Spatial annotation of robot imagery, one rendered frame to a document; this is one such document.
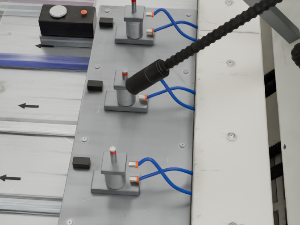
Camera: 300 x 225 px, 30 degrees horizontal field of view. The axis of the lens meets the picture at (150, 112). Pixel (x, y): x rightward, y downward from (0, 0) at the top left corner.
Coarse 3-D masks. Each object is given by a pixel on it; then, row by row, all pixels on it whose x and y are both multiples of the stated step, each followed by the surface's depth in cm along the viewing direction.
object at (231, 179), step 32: (224, 0) 74; (256, 32) 70; (224, 64) 67; (256, 64) 67; (224, 96) 64; (256, 96) 64; (224, 128) 61; (256, 128) 61; (224, 160) 59; (256, 160) 59; (192, 192) 57; (224, 192) 56; (256, 192) 56; (192, 224) 54; (224, 224) 54; (256, 224) 54
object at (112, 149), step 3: (111, 147) 54; (114, 147) 54; (111, 150) 54; (114, 150) 54; (111, 153) 54; (114, 153) 54; (111, 156) 55; (114, 156) 55; (111, 159) 55; (114, 159) 55; (114, 162) 55
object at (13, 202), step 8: (0, 200) 64; (8, 200) 64; (16, 200) 64; (24, 200) 64; (32, 200) 64; (40, 200) 64; (48, 200) 64; (56, 200) 64; (0, 208) 64; (8, 208) 64; (16, 208) 64; (24, 208) 64; (32, 208) 63; (40, 208) 63; (48, 208) 63; (56, 208) 63
